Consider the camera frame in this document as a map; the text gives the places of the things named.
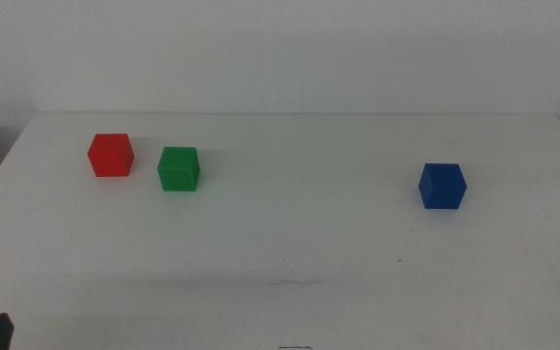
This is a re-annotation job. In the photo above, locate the red cube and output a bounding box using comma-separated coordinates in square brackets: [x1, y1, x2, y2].
[87, 133, 135, 178]

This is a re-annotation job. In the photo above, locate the green cube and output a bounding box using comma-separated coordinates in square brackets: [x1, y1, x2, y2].
[157, 146, 201, 193]

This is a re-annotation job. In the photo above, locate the blue cube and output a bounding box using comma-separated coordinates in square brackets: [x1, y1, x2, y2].
[417, 162, 468, 211]

